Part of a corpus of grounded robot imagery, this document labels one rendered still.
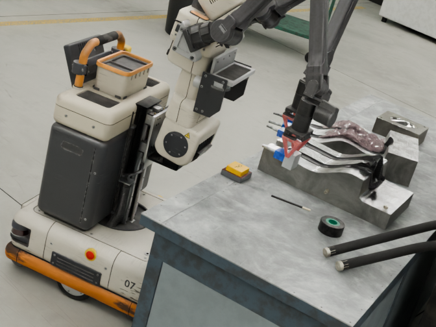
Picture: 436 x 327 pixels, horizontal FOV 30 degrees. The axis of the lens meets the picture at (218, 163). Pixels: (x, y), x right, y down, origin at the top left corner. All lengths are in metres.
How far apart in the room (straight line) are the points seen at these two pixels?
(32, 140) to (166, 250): 2.28
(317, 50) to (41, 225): 1.34
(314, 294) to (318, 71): 0.74
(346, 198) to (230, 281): 0.62
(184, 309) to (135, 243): 0.85
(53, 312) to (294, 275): 1.26
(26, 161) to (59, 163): 1.18
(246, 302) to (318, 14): 0.94
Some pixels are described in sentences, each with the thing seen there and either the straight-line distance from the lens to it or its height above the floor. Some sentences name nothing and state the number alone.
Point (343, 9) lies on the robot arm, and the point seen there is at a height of 1.37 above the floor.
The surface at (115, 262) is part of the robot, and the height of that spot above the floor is 0.25.
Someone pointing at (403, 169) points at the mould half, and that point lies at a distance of 3.16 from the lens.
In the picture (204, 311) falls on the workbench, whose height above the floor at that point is 0.59.
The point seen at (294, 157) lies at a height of 0.96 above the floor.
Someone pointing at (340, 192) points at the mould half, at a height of 0.86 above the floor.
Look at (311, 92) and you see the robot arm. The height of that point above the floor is 1.18.
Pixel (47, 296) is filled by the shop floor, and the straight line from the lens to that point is 3.38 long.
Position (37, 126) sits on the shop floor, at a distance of 4.78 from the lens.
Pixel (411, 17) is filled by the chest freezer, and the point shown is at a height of 0.18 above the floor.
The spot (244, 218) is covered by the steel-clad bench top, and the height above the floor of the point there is 0.80.
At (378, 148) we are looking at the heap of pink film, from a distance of 3.20.
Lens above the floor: 1.96
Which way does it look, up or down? 24 degrees down
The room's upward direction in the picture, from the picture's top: 15 degrees clockwise
